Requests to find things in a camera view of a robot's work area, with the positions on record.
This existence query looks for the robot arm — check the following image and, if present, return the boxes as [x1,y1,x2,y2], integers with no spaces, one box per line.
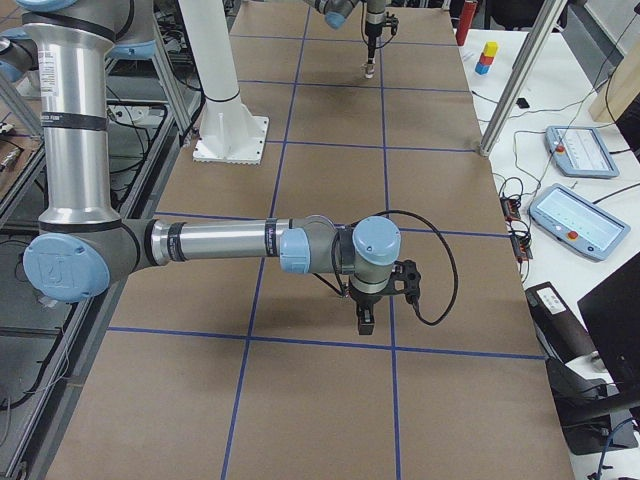
[22,1,405,335]
[306,0,394,66]

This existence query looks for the black monitor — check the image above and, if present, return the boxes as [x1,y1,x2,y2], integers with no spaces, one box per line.
[578,254,639,387]

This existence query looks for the black electronics board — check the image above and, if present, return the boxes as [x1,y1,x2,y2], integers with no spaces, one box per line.
[500,196,533,263]

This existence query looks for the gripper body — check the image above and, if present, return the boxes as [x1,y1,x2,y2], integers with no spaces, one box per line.
[364,12,385,60]
[348,284,383,320]

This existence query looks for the near teach pendant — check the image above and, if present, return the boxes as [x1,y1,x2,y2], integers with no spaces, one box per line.
[529,184,631,261]

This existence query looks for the teach pendant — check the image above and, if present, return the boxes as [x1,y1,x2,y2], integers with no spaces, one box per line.
[529,184,631,261]
[545,125,620,179]

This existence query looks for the white PPR pipe fitting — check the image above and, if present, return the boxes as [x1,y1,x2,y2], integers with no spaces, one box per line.
[363,62,375,79]

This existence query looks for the red cylinder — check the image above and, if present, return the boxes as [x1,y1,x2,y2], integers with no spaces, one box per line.
[456,0,477,46]

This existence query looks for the stacked colour blocks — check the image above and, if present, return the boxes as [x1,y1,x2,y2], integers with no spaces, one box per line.
[474,41,499,75]

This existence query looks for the aluminium frame post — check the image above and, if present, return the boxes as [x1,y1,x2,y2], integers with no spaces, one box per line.
[478,0,568,157]

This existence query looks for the white camera stand pillar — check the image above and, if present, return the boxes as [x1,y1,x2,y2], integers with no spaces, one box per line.
[179,0,269,165]

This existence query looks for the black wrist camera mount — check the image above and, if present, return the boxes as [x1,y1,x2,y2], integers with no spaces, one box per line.
[389,260,421,306]

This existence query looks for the black camera cable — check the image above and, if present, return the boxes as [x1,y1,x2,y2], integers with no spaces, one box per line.
[372,209,460,327]

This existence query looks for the far teach pendant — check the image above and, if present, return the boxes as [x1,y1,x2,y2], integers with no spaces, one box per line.
[545,125,620,179]

